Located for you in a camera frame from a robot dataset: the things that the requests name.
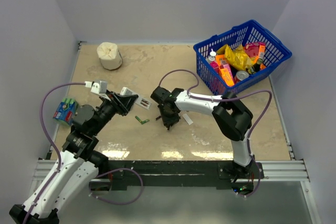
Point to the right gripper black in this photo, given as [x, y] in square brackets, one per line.
[167, 120]

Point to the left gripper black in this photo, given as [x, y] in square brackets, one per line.
[123, 104]

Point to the white battery cover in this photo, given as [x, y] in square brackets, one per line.
[187, 119]

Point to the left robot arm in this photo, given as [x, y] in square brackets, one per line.
[77, 163]

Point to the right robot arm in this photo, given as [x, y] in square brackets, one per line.
[233, 118]

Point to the white tissue roll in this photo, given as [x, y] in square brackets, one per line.
[109, 56]

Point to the battery multipack blue green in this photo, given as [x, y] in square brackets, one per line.
[66, 111]

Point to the orange box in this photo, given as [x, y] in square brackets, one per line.
[225, 70]

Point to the white bottle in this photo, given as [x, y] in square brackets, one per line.
[211, 56]

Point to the red soda can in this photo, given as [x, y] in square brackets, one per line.
[240, 76]

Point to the yellow snack bag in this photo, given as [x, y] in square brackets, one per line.
[237, 58]

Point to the dark glass bottle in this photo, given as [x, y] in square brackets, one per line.
[255, 67]

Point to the orange tall carton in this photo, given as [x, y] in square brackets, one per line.
[261, 50]

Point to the blue plastic basket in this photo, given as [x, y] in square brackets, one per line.
[251, 31]

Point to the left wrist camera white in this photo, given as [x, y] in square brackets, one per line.
[99, 87]

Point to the black base frame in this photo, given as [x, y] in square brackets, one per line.
[179, 174]

